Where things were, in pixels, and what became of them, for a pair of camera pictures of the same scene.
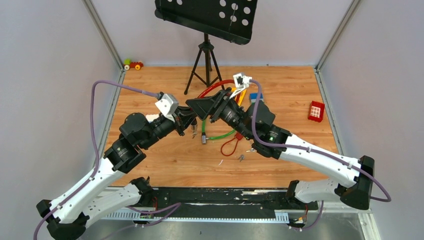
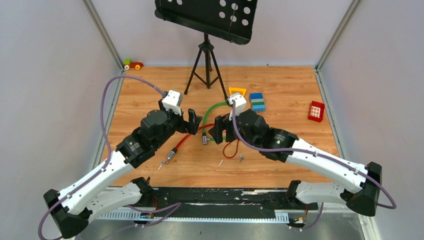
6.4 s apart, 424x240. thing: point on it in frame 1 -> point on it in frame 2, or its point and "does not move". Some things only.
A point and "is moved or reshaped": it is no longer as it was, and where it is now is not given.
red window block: (316, 111) does not move
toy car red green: (128, 64) does not move
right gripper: (212, 105) -> (222, 123)
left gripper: (182, 122) does not move
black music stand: (230, 20) does not move
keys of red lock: (194, 128) is moved or reshaped
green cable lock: (204, 135) does not move
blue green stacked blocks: (253, 97) does not move
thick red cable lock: (200, 95) -> (205, 126)
